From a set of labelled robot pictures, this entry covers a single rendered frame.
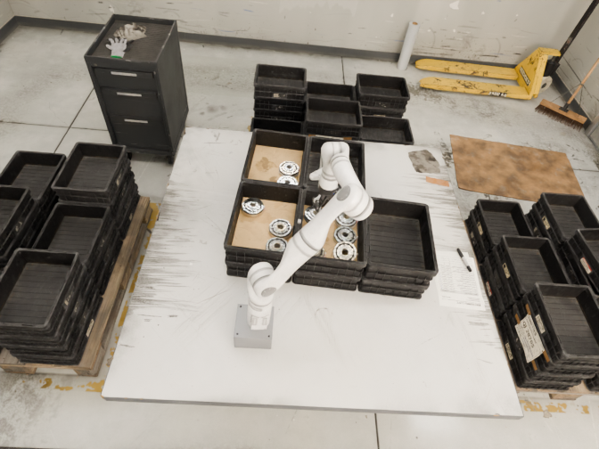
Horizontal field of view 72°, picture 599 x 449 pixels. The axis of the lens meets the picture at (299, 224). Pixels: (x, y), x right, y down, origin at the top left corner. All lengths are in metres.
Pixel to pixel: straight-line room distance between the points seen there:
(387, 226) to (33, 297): 1.71
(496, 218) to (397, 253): 1.36
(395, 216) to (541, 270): 1.12
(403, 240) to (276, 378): 0.84
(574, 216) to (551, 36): 2.72
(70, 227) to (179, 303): 1.04
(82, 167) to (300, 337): 1.75
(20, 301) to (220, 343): 1.02
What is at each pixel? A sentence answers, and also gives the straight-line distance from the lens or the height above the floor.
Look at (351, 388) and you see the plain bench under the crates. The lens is 1.72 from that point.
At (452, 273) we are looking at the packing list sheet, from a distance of 2.12.
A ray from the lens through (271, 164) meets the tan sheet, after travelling 2.19.
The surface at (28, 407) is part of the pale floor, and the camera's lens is 2.65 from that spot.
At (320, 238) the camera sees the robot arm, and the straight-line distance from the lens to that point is 1.30.
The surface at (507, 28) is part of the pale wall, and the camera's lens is 5.34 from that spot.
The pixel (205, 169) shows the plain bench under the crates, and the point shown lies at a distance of 2.36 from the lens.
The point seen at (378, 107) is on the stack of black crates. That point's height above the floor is 0.49.
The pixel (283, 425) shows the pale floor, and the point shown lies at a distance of 2.37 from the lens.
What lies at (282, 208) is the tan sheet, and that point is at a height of 0.83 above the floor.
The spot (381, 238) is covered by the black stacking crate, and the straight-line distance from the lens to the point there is 1.95.
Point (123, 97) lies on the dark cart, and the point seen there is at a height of 0.61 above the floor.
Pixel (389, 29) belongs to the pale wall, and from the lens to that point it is 4.98.
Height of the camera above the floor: 2.30
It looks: 50 degrees down
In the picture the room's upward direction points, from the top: 8 degrees clockwise
